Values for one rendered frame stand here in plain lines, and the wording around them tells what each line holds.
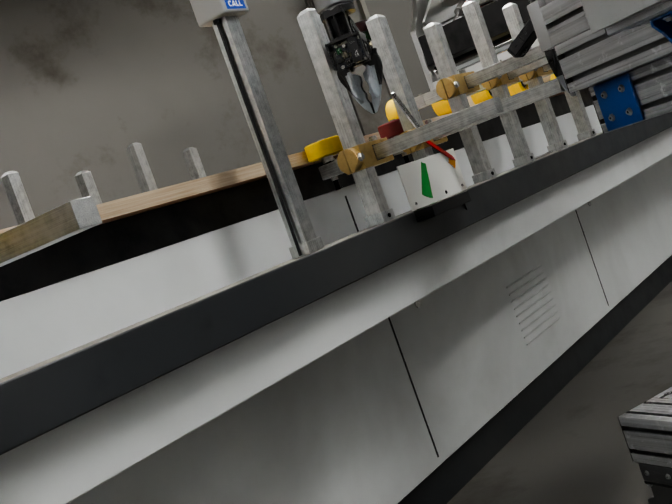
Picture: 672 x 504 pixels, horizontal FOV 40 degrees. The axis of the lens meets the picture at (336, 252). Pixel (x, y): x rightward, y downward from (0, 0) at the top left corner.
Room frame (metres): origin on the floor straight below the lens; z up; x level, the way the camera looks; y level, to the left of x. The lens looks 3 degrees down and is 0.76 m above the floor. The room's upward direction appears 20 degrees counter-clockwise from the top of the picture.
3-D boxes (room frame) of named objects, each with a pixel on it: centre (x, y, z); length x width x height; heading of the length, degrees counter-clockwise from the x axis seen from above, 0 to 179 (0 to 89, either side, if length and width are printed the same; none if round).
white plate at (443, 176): (2.05, -0.26, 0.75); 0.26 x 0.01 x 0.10; 143
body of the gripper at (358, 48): (1.80, -0.16, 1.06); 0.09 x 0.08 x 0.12; 164
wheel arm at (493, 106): (1.86, -0.21, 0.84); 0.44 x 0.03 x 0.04; 53
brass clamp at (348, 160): (1.90, -0.12, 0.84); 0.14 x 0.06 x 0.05; 143
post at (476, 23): (2.48, -0.56, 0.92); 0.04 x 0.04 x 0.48; 53
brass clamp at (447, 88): (2.30, -0.43, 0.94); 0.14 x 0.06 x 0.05; 143
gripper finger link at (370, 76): (1.80, -0.17, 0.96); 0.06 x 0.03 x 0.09; 164
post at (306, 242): (1.68, 0.05, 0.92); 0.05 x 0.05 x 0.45; 53
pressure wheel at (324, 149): (1.98, -0.05, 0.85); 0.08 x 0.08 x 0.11
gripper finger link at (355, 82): (1.81, -0.15, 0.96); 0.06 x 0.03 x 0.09; 164
